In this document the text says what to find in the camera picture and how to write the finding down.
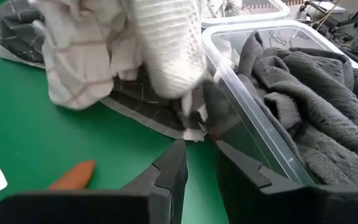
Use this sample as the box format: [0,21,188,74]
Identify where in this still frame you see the white ribbed towel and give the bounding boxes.
[128,0,211,100]

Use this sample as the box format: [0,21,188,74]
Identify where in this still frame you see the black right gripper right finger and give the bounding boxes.
[216,141,358,224]

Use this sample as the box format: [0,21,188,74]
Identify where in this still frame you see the orange towel with white tag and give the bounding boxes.
[0,160,96,224]

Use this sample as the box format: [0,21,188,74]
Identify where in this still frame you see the clear plastic bin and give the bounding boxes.
[200,0,291,29]
[201,19,358,187]

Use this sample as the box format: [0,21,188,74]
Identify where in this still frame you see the dark grey terry towel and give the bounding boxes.
[237,30,358,187]

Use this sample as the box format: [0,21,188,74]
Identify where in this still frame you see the white towel with red stripes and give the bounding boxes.
[29,0,144,111]

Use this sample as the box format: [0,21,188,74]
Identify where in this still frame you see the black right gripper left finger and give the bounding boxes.
[0,139,188,224]

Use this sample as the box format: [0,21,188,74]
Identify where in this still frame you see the dark grey grid-pattern towel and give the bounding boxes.
[0,0,213,143]

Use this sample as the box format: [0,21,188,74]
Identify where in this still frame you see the green table mat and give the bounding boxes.
[0,0,229,224]

